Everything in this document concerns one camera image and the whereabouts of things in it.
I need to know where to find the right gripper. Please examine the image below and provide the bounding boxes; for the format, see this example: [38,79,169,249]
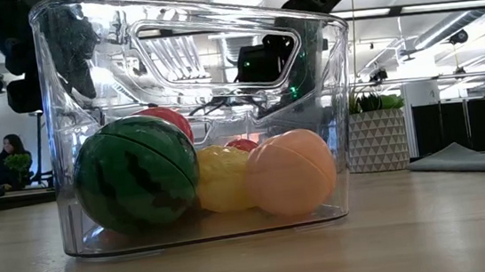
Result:
[231,29,306,87]

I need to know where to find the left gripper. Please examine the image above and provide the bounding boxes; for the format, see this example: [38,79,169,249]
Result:
[39,4,106,105]

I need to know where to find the clear plastic storage container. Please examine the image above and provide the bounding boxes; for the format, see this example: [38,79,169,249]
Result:
[26,0,370,265]

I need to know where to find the round red toy fruit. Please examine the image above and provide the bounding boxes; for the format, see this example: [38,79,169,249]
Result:
[131,102,196,150]

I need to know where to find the pale orange toy peach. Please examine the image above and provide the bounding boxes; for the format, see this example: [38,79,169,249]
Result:
[241,124,342,223]

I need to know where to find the green striped toy watermelon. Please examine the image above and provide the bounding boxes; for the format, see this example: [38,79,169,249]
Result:
[66,108,206,241]

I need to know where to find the black ceiling-mounted device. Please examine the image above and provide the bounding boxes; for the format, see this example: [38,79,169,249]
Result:
[367,67,390,84]

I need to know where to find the small green potted plant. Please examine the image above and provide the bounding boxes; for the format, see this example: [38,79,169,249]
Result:
[3,151,35,189]

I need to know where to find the succulents in patterned white pot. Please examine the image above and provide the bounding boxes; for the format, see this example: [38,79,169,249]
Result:
[341,85,412,177]

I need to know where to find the person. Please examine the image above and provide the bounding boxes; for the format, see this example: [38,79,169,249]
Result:
[0,132,36,191]

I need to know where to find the dark office partition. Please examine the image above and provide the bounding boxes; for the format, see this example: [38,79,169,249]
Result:
[410,90,485,159]

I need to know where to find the grey-blue folded cloth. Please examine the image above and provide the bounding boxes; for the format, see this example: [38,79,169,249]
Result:
[403,139,485,184]

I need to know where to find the thin hanging cable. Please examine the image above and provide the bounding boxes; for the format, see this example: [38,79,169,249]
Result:
[347,0,363,85]

